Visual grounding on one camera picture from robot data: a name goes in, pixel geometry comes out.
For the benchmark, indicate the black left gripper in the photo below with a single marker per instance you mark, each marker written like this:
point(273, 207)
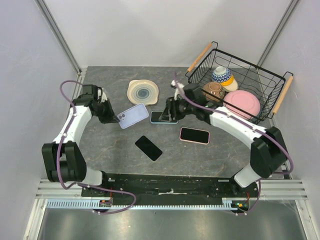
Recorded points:
point(111, 117)

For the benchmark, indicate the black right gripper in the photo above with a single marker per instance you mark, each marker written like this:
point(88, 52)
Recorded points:
point(168, 114)

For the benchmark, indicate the lilac phone case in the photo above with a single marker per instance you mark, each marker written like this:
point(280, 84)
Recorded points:
point(133, 115)

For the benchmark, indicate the green-edged black phone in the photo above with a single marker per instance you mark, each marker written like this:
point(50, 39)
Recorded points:
point(156, 116)

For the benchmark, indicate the light blue phone case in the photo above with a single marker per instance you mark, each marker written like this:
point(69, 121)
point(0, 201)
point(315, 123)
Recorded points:
point(152, 118)

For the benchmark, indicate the pink phone case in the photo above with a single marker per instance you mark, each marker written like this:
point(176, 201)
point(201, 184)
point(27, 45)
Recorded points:
point(194, 135)

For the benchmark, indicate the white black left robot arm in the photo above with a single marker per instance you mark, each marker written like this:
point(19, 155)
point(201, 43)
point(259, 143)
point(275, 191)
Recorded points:
point(63, 160)

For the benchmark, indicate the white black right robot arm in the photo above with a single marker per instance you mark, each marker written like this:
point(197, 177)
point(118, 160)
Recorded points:
point(267, 147)

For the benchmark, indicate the cream silicone lid plate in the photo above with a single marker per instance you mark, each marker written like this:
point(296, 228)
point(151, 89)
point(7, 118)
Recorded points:
point(143, 91)

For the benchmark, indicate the brown ceramic bowl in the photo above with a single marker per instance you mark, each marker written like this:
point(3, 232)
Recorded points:
point(213, 91)

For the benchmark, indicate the blue patterned bowl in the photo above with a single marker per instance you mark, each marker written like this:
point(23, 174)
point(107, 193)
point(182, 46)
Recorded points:
point(221, 74)

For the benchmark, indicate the yellow cream bowl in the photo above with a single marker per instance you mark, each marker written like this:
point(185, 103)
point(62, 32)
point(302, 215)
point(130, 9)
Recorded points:
point(230, 85)

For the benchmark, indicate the pink plate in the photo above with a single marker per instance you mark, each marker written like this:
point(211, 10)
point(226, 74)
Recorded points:
point(242, 103)

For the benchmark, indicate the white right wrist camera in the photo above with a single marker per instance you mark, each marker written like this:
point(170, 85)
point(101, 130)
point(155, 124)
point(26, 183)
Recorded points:
point(179, 89)

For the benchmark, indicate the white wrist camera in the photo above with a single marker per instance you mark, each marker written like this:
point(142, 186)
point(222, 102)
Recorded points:
point(179, 89)
point(101, 95)

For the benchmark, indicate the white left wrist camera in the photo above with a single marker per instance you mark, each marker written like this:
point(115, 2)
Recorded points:
point(101, 95)

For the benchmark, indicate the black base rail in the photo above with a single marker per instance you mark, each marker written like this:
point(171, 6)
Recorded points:
point(169, 190)

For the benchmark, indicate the black wire basket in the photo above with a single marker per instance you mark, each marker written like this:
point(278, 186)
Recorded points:
point(267, 86)

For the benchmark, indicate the grey slotted cable duct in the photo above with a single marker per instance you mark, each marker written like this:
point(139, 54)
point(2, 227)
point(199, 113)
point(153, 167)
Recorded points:
point(99, 205)

